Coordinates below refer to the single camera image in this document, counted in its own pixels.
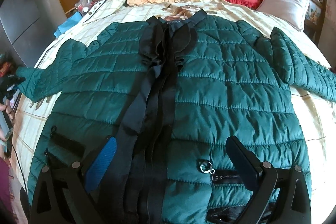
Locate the white pillow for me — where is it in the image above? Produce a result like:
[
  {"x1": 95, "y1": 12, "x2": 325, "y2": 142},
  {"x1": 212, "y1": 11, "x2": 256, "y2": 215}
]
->
[{"x1": 257, "y1": 0, "x2": 309, "y2": 31}]

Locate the blue paper bag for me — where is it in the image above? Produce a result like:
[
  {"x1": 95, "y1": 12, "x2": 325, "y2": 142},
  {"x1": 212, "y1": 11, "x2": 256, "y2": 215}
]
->
[{"x1": 54, "y1": 11, "x2": 83, "y2": 38}]

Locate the grey refrigerator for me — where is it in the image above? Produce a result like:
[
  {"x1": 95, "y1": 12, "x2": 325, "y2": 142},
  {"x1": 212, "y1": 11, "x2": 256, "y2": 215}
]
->
[{"x1": 1, "y1": 0, "x2": 66, "y2": 67}]

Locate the person's left hand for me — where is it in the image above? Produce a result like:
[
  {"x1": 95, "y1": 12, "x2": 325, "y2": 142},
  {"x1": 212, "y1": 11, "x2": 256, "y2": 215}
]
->
[{"x1": 1, "y1": 100, "x2": 15, "y2": 141}]

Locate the green quilted puffer jacket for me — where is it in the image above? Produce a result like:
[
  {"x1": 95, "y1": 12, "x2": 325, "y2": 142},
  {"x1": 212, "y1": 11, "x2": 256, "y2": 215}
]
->
[{"x1": 17, "y1": 10, "x2": 335, "y2": 223}]

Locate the floral cream bed sheet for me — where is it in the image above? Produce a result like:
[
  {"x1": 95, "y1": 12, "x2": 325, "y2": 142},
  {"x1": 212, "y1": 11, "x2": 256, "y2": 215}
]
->
[{"x1": 10, "y1": 0, "x2": 336, "y2": 188}]

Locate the wooden chair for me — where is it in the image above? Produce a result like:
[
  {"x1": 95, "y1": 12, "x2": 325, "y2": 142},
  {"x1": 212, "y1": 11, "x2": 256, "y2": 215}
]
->
[{"x1": 264, "y1": 0, "x2": 328, "y2": 47}]

